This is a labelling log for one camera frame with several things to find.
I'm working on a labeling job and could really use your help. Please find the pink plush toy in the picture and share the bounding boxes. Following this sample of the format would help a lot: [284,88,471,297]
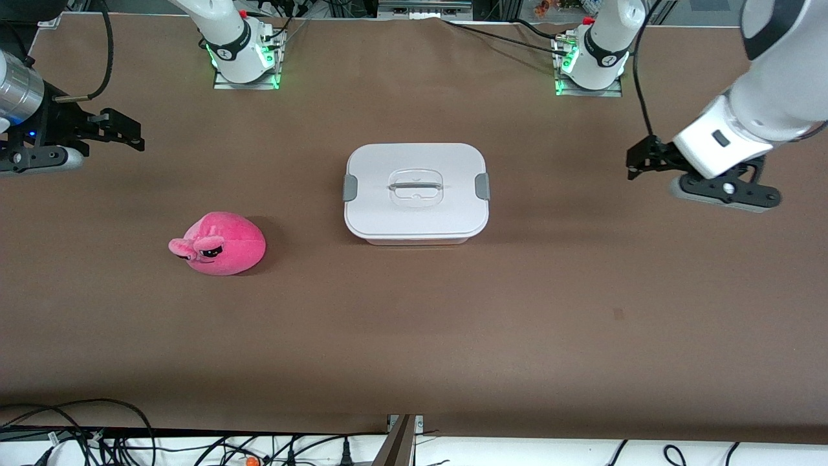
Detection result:
[168,212,267,276]

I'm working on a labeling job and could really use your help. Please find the white box lid grey latches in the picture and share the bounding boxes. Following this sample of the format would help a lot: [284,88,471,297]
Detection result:
[343,143,490,239]

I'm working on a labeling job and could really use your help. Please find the pink translucent plastic box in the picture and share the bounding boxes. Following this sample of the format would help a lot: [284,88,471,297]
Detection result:
[362,231,473,246]

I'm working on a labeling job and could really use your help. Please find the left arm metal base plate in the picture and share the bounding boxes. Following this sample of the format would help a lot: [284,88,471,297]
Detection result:
[554,34,624,98]

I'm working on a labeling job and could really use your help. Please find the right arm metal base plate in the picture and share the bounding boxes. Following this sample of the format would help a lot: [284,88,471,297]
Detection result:
[213,27,284,91]

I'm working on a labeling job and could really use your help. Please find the long black table cable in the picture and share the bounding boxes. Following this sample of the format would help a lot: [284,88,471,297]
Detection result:
[442,18,570,55]

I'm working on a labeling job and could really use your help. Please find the looped black floor cable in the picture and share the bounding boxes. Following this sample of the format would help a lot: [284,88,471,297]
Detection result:
[0,399,157,466]

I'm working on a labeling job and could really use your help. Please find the metal frame post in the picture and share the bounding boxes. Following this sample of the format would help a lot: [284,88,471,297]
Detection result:
[371,414,424,466]

